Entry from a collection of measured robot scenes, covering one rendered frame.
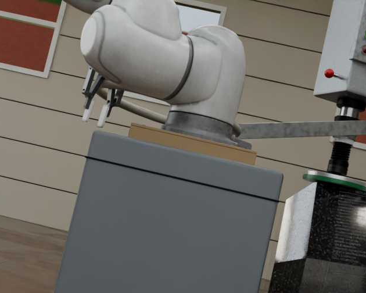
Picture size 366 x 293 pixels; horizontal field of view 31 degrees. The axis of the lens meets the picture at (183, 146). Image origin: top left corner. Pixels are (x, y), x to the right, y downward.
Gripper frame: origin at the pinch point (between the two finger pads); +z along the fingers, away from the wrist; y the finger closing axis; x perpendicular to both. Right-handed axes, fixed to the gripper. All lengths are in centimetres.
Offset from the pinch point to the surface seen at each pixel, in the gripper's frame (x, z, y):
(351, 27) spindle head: -19, -57, 71
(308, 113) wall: 442, -156, 490
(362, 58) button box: -26, -46, 73
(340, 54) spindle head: -15, -48, 72
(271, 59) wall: 481, -209, 437
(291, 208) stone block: -16, 7, 71
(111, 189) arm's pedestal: -57, 20, -18
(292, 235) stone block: -25, 16, 65
